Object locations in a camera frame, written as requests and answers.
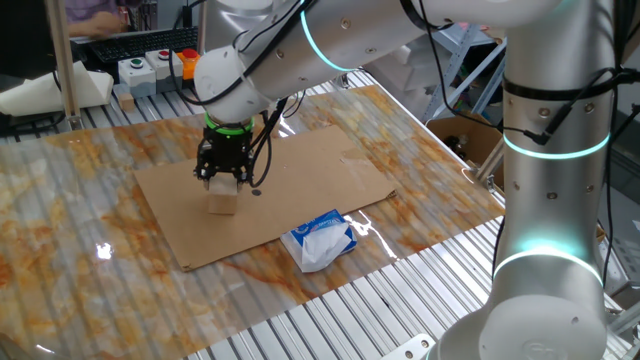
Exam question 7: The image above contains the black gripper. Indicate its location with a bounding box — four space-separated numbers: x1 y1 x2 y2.
193 130 254 191

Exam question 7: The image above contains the white metal shelf frame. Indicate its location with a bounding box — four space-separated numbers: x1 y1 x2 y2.
422 24 507 124

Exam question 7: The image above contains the grey box green button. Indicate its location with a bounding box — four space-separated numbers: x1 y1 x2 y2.
117 57 157 99

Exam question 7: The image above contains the black keyboard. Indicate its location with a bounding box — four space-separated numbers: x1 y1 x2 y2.
89 27 200 64

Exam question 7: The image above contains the marble pattern plastic sheet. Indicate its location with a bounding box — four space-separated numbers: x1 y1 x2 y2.
0 84 509 360

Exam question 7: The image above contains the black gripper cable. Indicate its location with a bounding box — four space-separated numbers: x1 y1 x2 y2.
248 97 290 190

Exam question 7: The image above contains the black computer monitor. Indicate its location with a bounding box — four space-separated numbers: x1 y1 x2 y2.
0 0 66 94

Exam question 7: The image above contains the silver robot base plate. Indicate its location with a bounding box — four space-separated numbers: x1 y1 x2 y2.
379 333 436 360

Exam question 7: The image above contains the blue tissue pack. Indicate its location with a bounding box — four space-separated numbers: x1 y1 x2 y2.
279 208 359 274

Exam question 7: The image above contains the open cardboard box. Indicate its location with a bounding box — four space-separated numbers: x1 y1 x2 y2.
425 112 505 189

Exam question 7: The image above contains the aluminium frame post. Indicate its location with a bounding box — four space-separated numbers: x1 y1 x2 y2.
44 0 84 132
474 139 506 194

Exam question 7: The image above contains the grey box red button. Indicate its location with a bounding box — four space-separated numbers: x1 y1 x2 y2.
145 48 184 94

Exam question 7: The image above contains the orange emergency stop box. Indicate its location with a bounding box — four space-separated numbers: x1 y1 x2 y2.
177 47 201 81

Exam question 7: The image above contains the brown cardboard sheet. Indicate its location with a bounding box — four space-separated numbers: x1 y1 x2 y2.
133 124 399 274

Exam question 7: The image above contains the light wooden block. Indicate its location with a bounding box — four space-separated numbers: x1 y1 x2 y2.
206 172 240 216

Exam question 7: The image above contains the person's purple shirt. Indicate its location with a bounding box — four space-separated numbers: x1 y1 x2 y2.
64 0 121 24

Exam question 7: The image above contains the white paper bag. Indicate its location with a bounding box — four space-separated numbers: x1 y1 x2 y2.
0 60 115 118

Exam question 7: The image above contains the person's hand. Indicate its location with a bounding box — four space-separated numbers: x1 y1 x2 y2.
89 10 129 38

